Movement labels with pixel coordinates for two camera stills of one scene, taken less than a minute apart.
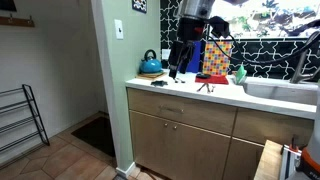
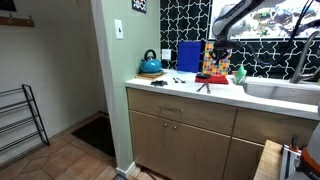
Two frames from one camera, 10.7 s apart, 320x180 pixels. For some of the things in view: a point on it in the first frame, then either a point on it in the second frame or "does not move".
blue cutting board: [194, 64] does not move
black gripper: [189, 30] → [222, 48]
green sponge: [240, 75] does not move
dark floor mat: [98, 132] does not move
